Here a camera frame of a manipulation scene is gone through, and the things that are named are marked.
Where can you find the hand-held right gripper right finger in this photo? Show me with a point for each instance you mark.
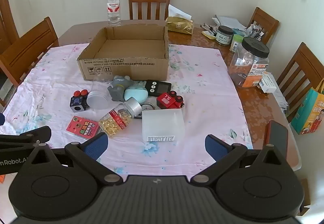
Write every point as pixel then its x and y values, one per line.
pixel 215 146

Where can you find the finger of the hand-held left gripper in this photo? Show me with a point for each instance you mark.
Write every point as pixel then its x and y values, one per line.
pixel 1 119
pixel 33 134

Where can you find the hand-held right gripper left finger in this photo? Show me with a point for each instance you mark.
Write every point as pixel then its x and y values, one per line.
pixel 98 145

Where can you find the red card pack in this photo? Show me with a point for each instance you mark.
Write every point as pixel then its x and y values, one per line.
pixel 82 126

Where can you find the yellow capsule bottle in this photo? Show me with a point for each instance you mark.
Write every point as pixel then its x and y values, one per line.
pixel 116 120

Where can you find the black cube toy red buttons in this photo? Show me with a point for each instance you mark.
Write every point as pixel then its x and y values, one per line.
pixel 78 102

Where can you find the white translucent plastic box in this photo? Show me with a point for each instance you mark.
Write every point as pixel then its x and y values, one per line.
pixel 163 124

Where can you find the red toy train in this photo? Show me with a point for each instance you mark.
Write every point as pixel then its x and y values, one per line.
pixel 169 100

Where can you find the cardboard box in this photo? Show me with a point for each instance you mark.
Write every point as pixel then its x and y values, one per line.
pixel 126 67

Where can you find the orange plastic item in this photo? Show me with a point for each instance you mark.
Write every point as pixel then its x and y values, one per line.
pixel 2 179

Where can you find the red smartphone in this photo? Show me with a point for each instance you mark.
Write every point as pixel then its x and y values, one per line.
pixel 277 134

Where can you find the light blue round toy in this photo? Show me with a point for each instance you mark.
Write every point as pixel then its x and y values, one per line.
pixel 135 92

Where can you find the pink floral tablecloth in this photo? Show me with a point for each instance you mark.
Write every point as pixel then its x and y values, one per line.
pixel 63 74

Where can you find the wooden chair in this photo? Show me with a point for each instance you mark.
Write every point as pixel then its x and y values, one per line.
pixel 301 74
pixel 263 24
pixel 27 49
pixel 149 4

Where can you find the black digital timer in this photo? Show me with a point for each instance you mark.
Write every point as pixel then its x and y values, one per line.
pixel 159 87

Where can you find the white leaflet stack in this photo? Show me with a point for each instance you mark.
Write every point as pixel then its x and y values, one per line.
pixel 281 98

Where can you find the small white medicine box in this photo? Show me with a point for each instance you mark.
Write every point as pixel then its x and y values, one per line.
pixel 267 83

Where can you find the large clear jar black lid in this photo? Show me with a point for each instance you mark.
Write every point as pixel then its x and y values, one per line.
pixel 249 64

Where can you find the green printed shopping bag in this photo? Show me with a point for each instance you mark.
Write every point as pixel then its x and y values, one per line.
pixel 307 112

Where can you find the small bottle with green lid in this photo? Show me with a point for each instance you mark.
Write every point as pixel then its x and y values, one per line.
pixel 236 43

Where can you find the glass jar with dark lid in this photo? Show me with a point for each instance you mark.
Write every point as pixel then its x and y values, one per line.
pixel 224 35

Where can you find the pens on table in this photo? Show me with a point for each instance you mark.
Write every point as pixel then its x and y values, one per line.
pixel 208 29

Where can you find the clear pen holder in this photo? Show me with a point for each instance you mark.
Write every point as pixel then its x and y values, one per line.
pixel 255 31

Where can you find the pile of white papers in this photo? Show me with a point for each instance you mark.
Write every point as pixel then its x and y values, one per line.
pixel 227 21

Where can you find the clear plastic water bottle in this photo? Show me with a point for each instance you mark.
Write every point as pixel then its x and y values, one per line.
pixel 113 9

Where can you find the wooden chair back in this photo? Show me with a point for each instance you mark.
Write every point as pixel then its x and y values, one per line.
pixel 149 4

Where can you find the wooden frame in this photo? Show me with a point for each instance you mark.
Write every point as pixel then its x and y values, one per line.
pixel 6 11

